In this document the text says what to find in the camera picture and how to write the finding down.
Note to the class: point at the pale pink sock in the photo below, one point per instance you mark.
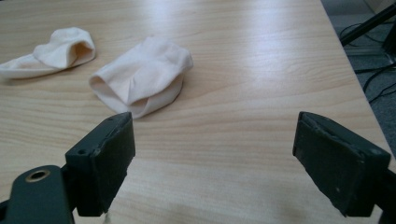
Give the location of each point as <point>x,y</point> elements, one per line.
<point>143,76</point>

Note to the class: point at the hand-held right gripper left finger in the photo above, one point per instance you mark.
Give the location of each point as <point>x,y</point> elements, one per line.
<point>102,165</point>

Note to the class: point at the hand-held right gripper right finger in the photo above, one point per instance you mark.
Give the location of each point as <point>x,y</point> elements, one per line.
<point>339,168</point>

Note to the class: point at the white sock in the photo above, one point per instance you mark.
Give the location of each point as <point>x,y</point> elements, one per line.
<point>51,54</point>

